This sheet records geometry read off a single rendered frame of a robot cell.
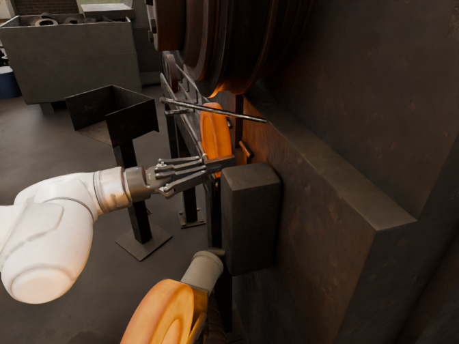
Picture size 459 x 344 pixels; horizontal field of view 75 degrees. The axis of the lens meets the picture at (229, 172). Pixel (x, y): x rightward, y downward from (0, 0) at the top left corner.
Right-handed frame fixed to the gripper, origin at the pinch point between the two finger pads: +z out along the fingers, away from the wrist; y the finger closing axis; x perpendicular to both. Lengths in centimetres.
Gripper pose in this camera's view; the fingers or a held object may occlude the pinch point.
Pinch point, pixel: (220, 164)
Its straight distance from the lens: 67.9
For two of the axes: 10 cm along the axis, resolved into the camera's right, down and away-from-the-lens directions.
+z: 9.5, -2.3, 1.9
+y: 2.9, 5.3, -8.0
